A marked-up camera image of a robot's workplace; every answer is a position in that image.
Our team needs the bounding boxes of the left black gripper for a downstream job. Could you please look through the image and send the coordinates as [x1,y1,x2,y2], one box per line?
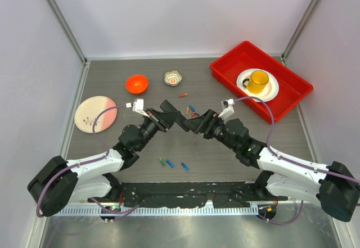
[136,109,180,152]

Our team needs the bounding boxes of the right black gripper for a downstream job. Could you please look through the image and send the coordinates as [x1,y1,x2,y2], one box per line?
[183,109,239,152]

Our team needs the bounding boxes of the black remote control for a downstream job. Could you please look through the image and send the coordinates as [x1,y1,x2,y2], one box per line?
[160,100,190,132]

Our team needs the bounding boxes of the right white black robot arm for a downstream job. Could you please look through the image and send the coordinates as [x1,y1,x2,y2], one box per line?
[184,110,359,222]

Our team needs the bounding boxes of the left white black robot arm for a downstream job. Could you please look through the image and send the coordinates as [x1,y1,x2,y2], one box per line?
[27,105,185,218]

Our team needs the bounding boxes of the green battery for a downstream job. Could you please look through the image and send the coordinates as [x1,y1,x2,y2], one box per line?
[159,158,166,166]

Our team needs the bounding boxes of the small patterned flower bowl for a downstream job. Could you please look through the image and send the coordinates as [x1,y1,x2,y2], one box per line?
[164,70,183,87]

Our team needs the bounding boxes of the blue battery middle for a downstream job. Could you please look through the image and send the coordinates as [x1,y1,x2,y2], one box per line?
[166,160,175,168]

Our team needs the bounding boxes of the blue battery right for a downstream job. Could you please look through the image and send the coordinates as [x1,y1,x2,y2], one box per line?
[181,163,190,172]

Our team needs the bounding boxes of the orange bowl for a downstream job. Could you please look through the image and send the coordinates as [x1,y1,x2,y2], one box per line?
[125,75,149,95]

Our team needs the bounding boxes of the yellow glass mug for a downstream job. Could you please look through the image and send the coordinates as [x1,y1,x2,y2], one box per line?
[242,70,269,94]

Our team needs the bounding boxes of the white plate in bin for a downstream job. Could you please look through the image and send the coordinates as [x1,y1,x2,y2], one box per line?
[236,69,280,102]

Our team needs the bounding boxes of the pink white floral plate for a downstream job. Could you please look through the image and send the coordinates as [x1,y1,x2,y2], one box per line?
[74,96,117,133]

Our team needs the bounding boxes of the red plastic bin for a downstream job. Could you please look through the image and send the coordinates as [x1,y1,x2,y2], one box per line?
[210,41,313,121]

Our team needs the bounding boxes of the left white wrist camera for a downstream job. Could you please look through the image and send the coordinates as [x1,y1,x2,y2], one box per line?
[125,98,149,117]

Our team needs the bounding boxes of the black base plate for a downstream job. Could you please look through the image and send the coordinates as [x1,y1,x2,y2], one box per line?
[90,182,287,209]

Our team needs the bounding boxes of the slotted cable duct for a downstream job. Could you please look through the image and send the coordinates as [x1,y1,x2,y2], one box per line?
[55,204,258,217]

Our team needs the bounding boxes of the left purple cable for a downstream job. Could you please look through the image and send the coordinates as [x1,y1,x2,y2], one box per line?
[36,103,141,222]

